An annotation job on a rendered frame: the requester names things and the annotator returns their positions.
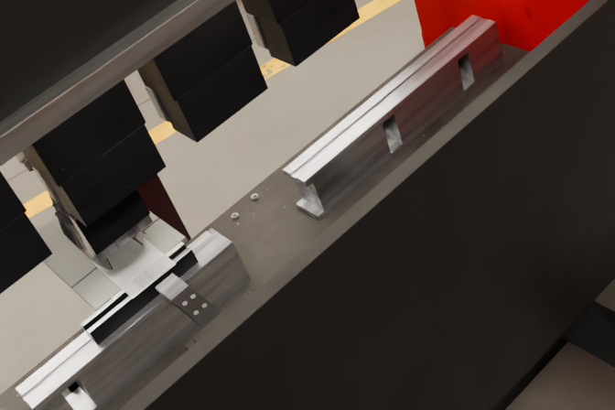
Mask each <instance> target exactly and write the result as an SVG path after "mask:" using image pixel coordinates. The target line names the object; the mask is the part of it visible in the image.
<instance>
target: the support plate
mask: <svg viewBox="0 0 615 410"><path fill-rule="evenodd" d="M149 216H150V217H151V219H152V221H155V220H156V219H157V218H158V217H157V216H156V215H155V214H153V213H152V212H151V211H150V214H149ZM37 231H38V233H39V234H40V236H41V237H42V239H43V240H44V242H45V243H46V245H47V246H48V248H49V249H50V251H51V252H52V255H51V256H49V257H48V258H47V259H46V260H44V261H43V263H44V264H45V265H46V266H47V267H48V268H49V269H51V270H52V271H53V272H54V273H55V274H56V275H57V276H58V277H59V278H60V279H61V280H62V281H64V282H65V283H66V284H67V285H68V286H69V287H70V288H71V287H72V286H73V285H74V284H76V283H77V282H78V281H80V280H81V279H82V278H83V277H85V276H86V275H87V274H88V273H89V272H90V271H91V270H93V269H94V268H95V267H96V265H95V264H94V263H93V262H92V260H91V259H90V258H89V257H88V256H87V255H86V254H85V253H84V252H82V251H81V250H80V249H79V248H78V247H76V246H75V245H74V244H73V243H72V242H71V241H70V240H69V239H68V238H67V237H66V236H65V235H64V234H63V232H62V231H61V229H60V226H59V221H58V218H57V217H56V216H55V217H54V218H53V219H51V220H50V221H48V222H47V223H46V224H44V225H43V226H42V227H40V228H39V229H38V230H37ZM145 232H146V234H143V233H142V234H143V237H144V238H145V239H146V240H147V241H149V242H150V243H151V244H153V245H154V246H155V247H156V248H157V249H158V250H159V251H160V252H162V253H163V254H166V253H168V252H169V251H170V250H171V249H173V248H174V247H175V246H176V245H177V244H179V243H180V242H183V243H185V242H187V241H188V240H187V238H186V237H185V236H184V235H183V234H181V233H180V232H178V231H177V230H175V229H174V228H172V227H171V226H170V225H168V224H167V223H165V222H164V221H162V220H161V219H159V220H158V221H156V222H155V223H154V224H152V225H151V226H150V227H149V228H147V229H146V230H145ZM71 289H72V290H73V291H74V292H75V293H77V294H78V295H79V296H80V297H81V298H82V299H83V300H84V301H85V302H86V303H87V304H88V305H90V306H91V307H92V308H93V309H94V310H95V311H96V310H98V309H99V308H100V307H102V306H103V305H104V304H105V303H107V302H108V301H109V300H110V299H111V298H112V297H114V296H115V295H116V294H117V293H118V292H120V291H121V290H122V288H121V287H119V286H118V285H117V284H116V283H115V282H114V281H113V280H112V279H111V278H109V277H108V276H107V275H106V274H105V273H104V272H103V271H102V270H101V269H99V268H97V269H96V270H94V271H93V272H92V273H90V274H89V275H88V276H86V277H85V278H84V279H83V280H81V281H80V282H79V283H78V284H77V285H76V286H75V287H73V288H71Z"/></svg>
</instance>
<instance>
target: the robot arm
mask: <svg viewBox="0 0 615 410"><path fill-rule="evenodd" d="M16 159H17V160H18V161H19V162H20V163H21V164H24V163H25V164H24V166H25V167H26V168H27V170H28V171H29V172H31V171H33V170H34V169H33V168H32V166H31V165H30V163H29V161H28V160H27V158H26V156H25V155H24V153H23V151H22V152H20V153H19V154H17V155H16ZM49 197H50V195H49ZM50 198H51V197H50ZM51 200H52V203H53V204H52V206H53V207H54V208H55V211H56V212H55V216H56V217H57V218H58V221H59V226H60V229H61V231H62V232H63V234H64V235H65V236H66V237H67V238H68V239H69V240H70V241H71V242H72V243H73V244H74V245H75V246H76V247H78V248H79V249H80V250H81V251H82V252H84V253H85V254H86V255H87V256H88V257H89V258H91V259H92V260H93V261H94V262H95V263H96V264H97V265H99V266H101V267H103V268H105V269H107V270H109V271H111V270H113V268H112V266H111V264H110V262H109V260H108V258H106V259H105V260H103V261H102V262H101V263H99V261H98V260H97V258H96V256H95V255H94V253H92V251H91V250H90V249H89V247H88V246H87V244H86V242H85V241H84V240H83V239H82V237H81V235H80V233H79V232H78V230H77V229H76V227H75V226H74V224H73V222H72V221H71V219H70V217H69V215H70V213H69V212H68V211H66V209H65V208H64V206H63V205H62V203H58V202H56V201H55V200H54V199H53V198H51ZM132 239H133V240H134V241H136V242H138V243H140V244H141V245H144V243H145V241H144V237H143V234H142V232H139V233H138V234H137V235H136V236H134V237H133V238H132Z"/></svg>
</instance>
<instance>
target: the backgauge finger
mask: <svg viewBox="0 0 615 410"><path fill-rule="evenodd" d="M156 291H158V292H159V293H160V294H161V295H163V296H164V297H165V298H166V299H168V300H169V301H170V302H171V303H173V304H174V305H175V306H176V307H177V308H179V309H180V310H181V311H182V312H184V313H185V314H186V315H187V316H189V317H190V318H191V319H192V320H194V321H195V322H196V323H197V324H199V325H200V326H201V327H202V330H201V331H200V332H199V333H197V334H196V335H195V336H194V337H193V338H192V340H191V341H190V342H188V343H187V344H186V345H185V348H186V350H188V349H189V348H191V347H192V346H193V345H194V344H195V343H196V342H197V341H199V340H200V339H201V338H202V337H203V336H204V335H206V334H207V333H208V332H209V331H210V330H211V329H213V328H214V327H215V326H216V325H217V324H218V323H220V322H221V321H222V320H223V319H224V318H225V317H227V316H228V315H229V314H230V313H231V312H232V311H233V310H235V309H236V308H237V307H238V306H239V305H240V304H242V302H243V301H244V300H245V299H246V298H248V297H249V296H250V295H251V294H252V293H250V292H249V291H247V292H246V293H245V294H243V295H241V296H240V297H238V298H237V299H236V300H235V301H234V302H233V303H232V304H230V305H229V306H228V307H227V308H226V309H224V310H223V311H221V310H219V309H218V308H217V307H215V306H214V305H213V304H212V303H211V302H210V301H209V300H207V299H206V298H205V297H203V296H202V295H201V294H199V293H198V292H197V291H195V290H194V289H193V288H192V287H190V286H189V285H187V284H186V283H185V282H184V281H182V280H181V279H180V278H178V277H177V276H176V275H174V274H173V273H172V274H171V275H170V276H168V277H167V278H166V279H165V280H163V281H162V282H161V283H160V284H159V285H157V286H156Z"/></svg>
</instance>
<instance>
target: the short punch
mask: <svg viewBox="0 0 615 410"><path fill-rule="evenodd" d="M149 214H150V212H149V210H148V208H147V207H146V205H145V203H144V201H143V200H142V198H141V196H140V194H139V192H138V191H137V190H135V191H134V192H133V193H131V194H130V195H129V196H127V197H126V198H125V199H124V200H122V201H121V202H119V203H118V204H117V205H115V206H114V207H113V208H111V209H110V210H109V211H107V212H106V213H105V214H104V215H103V216H102V217H100V218H99V219H98V220H97V221H95V222H94V223H92V224H91V225H90V226H88V227H86V226H85V225H84V224H83V223H81V222H80V221H79V220H77V219H76V218H75V217H74V216H72V215H71V214H70V215H69V217H70V219H71V221H72V222H73V224H74V226H75V227H76V229H77V230H78V232H79V233H80V235H81V237H82V239H83V240H84V241H85V242H86V244H87V246H88V247H89V249H90V250H91V251H92V253H94V255H95V256H96V258H97V260H98V261H99V263H101V262H102V261H103V260H105V259H106V258H107V257H108V256H110V255H111V254H112V253H114V252H115V251H116V250H118V249H119V248H120V247H121V246H123V245H124V244H125V243H127V242H128V241H129V240H130V239H132V238H133V237H134V236H136V235H137V234H138V233H139V232H141V231H142V230H143V229H144V228H145V227H146V226H147V225H149V224H150V223H151V222H153V221H152V219H151V217H150V216H149Z"/></svg>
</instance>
